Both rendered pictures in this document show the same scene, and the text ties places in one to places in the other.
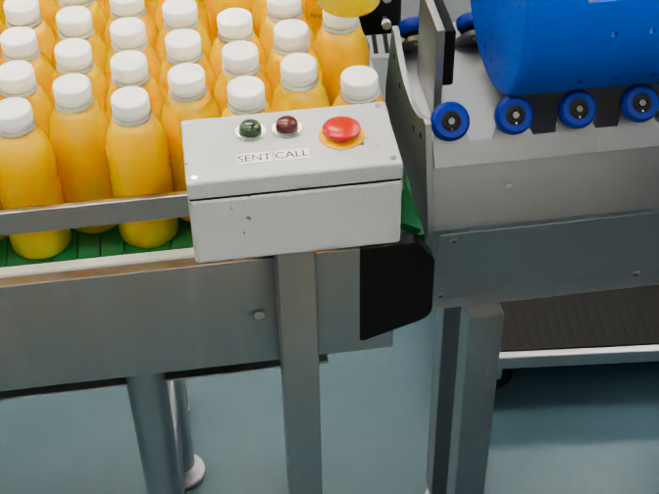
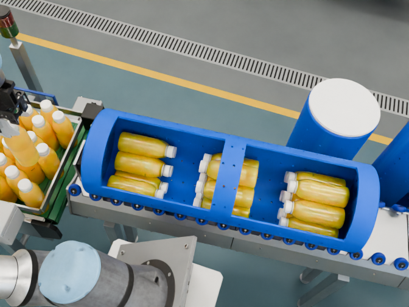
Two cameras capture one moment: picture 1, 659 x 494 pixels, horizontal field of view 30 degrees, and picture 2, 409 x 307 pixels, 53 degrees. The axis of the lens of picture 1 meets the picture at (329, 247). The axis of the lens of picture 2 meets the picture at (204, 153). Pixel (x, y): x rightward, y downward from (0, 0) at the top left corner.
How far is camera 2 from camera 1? 1.08 m
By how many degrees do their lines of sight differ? 19
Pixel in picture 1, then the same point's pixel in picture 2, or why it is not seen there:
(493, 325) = (111, 228)
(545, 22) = (86, 187)
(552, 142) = (109, 204)
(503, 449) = not seen: hidden behind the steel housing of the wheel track
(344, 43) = (41, 159)
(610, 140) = (128, 210)
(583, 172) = (120, 214)
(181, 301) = not seen: outside the picture
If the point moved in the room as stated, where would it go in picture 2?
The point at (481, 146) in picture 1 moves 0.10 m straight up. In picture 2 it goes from (85, 198) to (80, 186)
